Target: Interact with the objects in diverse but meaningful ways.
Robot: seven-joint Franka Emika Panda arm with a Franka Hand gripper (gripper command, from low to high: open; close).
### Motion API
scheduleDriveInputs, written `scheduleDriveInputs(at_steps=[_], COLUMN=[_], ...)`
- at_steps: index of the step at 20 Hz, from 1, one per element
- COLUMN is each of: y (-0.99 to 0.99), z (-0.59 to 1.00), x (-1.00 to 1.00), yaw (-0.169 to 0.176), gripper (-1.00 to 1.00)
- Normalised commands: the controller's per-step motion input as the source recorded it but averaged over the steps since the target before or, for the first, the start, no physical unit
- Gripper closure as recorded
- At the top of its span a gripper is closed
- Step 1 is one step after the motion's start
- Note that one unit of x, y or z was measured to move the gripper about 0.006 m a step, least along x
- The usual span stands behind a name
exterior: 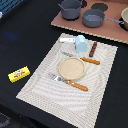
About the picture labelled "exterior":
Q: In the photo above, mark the light blue milk carton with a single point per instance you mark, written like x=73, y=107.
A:
x=80, y=43

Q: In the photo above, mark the yellow butter box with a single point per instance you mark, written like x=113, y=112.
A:
x=19, y=74

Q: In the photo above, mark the round wooden plate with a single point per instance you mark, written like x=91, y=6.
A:
x=72, y=68

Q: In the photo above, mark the beige woven placemat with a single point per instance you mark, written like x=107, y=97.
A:
x=77, y=107

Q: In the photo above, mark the brown stove board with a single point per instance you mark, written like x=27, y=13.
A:
x=109, y=29

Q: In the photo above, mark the beige bowl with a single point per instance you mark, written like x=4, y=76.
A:
x=124, y=16

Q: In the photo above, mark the fork with wooden handle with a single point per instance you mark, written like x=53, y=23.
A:
x=69, y=82

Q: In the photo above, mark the knife with wooden handle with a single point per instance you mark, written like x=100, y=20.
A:
x=82, y=58

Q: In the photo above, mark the grey saucepan with handle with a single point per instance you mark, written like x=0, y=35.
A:
x=93, y=18

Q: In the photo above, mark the grey pot with handles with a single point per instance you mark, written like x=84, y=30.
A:
x=70, y=9

